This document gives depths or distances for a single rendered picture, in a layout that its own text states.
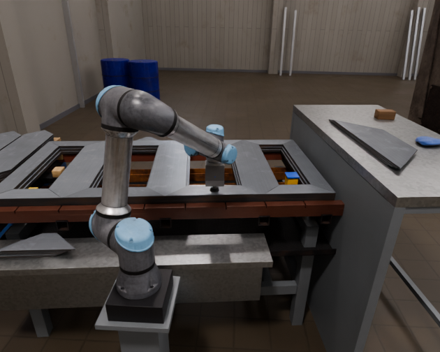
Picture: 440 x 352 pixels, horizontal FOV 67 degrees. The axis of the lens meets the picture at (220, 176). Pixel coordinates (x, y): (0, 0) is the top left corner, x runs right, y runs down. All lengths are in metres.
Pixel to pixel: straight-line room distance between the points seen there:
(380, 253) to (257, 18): 10.27
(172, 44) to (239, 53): 2.15
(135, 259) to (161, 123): 0.43
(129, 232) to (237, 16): 10.44
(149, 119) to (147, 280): 0.52
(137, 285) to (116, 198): 0.29
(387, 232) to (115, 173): 0.95
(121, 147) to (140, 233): 0.28
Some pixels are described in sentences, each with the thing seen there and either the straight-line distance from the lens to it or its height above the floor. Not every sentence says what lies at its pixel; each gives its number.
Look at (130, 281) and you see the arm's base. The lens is 1.15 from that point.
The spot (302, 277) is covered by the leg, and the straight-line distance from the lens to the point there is 1.88.
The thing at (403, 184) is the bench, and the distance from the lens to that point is 1.37.
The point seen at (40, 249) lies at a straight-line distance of 1.56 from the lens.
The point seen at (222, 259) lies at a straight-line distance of 1.41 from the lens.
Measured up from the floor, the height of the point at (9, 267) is 0.68.
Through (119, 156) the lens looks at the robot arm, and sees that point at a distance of 1.10.
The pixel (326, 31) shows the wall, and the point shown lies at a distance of 11.58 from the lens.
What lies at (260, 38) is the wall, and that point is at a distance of 11.29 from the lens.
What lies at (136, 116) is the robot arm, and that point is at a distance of 0.99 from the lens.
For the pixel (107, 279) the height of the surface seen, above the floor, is 0.47.
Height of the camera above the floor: 1.58
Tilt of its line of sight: 25 degrees down
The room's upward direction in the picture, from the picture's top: 1 degrees clockwise
